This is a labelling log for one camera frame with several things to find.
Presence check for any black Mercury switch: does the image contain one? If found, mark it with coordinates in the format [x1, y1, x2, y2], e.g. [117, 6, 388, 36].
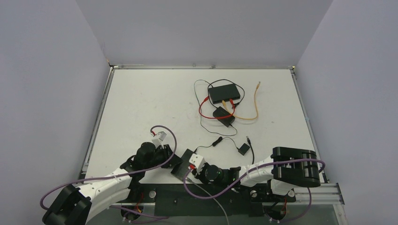
[208, 84, 241, 104]

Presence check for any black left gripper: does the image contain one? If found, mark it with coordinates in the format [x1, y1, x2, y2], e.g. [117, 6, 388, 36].
[144, 145, 183, 171]

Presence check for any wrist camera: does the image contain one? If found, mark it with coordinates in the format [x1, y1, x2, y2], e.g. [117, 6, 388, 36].
[189, 153, 206, 174]
[152, 131, 167, 148]

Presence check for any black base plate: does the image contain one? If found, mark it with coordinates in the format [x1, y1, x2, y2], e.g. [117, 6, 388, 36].
[129, 184, 296, 217]

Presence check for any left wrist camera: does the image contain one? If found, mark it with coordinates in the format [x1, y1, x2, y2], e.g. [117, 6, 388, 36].
[152, 131, 167, 148]

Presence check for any small black wall plug adapter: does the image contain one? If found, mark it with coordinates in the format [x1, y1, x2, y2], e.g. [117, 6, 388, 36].
[238, 143, 250, 156]

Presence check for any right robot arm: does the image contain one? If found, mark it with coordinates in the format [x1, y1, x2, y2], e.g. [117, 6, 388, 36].
[187, 147, 326, 200]

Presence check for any thin black barrel plug cable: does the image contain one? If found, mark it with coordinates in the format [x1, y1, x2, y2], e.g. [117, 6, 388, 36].
[193, 79, 238, 135]

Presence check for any grey ethernet cable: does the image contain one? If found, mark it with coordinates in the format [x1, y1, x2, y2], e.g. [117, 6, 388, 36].
[186, 167, 231, 225]

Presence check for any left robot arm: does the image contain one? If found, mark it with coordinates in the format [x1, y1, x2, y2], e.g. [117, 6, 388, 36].
[42, 142, 182, 225]

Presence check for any ribbed black network switch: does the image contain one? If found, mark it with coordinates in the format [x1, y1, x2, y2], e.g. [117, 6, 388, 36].
[170, 149, 193, 181]

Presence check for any black ethernet cable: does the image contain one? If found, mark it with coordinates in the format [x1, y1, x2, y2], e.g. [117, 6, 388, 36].
[245, 135, 256, 165]

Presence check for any yellow ethernet cable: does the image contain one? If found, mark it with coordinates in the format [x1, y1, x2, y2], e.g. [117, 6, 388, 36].
[221, 82, 262, 121]

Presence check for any black mains power cord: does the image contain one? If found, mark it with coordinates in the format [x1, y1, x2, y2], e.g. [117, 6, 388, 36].
[207, 79, 245, 109]

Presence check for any black power brick adapter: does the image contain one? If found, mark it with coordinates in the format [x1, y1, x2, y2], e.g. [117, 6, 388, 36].
[213, 106, 235, 127]

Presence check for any red ethernet cable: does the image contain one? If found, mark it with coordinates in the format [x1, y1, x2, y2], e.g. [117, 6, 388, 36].
[198, 96, 237, 120]

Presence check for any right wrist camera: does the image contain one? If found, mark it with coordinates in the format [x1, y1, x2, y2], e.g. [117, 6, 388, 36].
[189, 153, 206, 174]

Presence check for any short black adapter cable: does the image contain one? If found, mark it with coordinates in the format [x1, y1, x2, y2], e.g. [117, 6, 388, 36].
[193, 136, 239, 153]

